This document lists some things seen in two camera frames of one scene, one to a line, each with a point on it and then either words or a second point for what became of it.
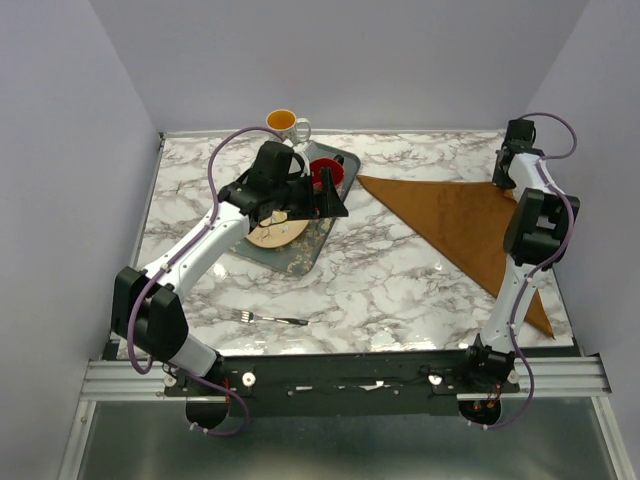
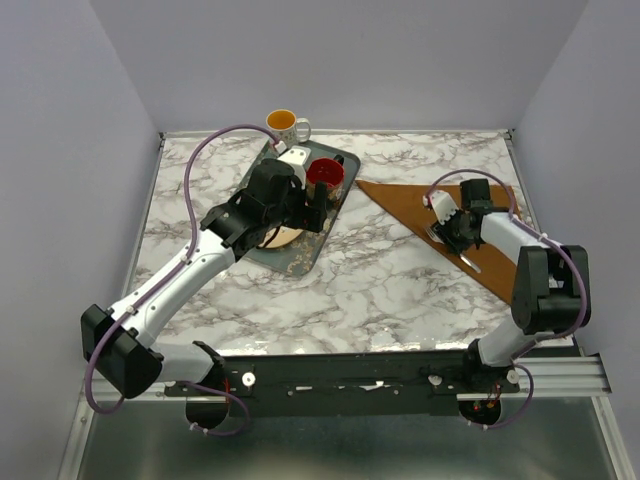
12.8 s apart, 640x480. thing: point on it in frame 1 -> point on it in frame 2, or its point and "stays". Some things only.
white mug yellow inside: (293, 129) stays
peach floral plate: (275, 231) stays
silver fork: (249, 318) -> (437, 239)
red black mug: (336, 168) stays
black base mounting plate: (339, 383) stays
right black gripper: (498, 181) -> (443, 232)
